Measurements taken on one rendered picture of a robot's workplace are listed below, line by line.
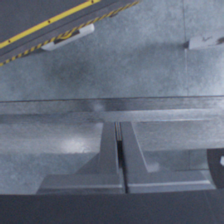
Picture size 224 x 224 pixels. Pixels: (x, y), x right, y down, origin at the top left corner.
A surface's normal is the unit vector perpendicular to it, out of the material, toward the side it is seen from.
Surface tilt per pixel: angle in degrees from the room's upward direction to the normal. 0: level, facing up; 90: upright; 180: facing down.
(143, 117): 75
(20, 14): 0
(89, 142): 0
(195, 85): 0
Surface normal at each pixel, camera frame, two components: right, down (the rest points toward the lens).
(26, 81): 0.01, 0.29
